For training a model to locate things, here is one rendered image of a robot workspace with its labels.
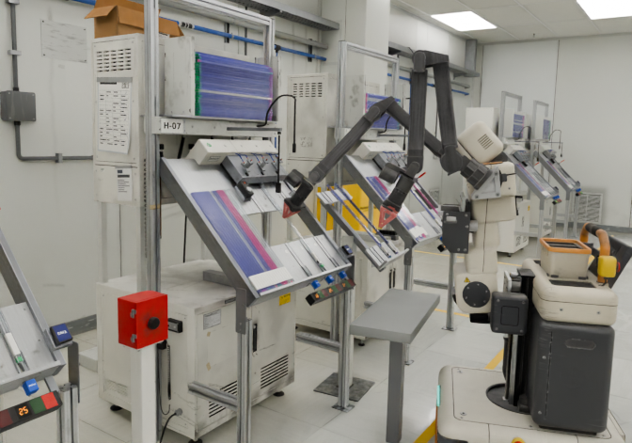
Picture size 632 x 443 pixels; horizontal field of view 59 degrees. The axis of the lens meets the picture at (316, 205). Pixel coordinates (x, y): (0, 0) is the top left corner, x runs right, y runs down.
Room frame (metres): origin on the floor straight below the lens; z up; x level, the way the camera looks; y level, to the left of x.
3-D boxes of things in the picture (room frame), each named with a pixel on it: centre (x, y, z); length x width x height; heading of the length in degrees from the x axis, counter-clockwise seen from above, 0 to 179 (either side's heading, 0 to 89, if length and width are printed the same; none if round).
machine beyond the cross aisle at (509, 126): (6.80, -2.22, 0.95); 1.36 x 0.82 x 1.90; 56
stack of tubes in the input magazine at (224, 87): (2.62, 0.42, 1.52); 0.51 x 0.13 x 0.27; 146
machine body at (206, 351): (2.64, 0.55, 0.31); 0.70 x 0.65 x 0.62; 146
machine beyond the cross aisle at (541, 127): (8.00, -3.04, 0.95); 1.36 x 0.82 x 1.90; 56
